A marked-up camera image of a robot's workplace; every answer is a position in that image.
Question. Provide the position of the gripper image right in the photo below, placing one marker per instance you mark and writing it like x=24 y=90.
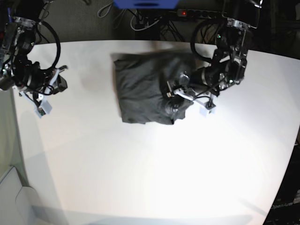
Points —
x=200 y=86

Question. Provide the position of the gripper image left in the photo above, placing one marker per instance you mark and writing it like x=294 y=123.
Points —
x=32 y=82

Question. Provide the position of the dark grey t-shirt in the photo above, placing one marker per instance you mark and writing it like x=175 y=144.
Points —
x=141 y=85

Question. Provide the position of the black power strip red light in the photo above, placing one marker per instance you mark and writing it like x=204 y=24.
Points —
x=198 y=14

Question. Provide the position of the blue box at top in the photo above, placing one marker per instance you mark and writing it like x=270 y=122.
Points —
x=146 y=4

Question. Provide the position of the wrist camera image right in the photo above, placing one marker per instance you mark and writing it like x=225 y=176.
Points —
x=205 y=112

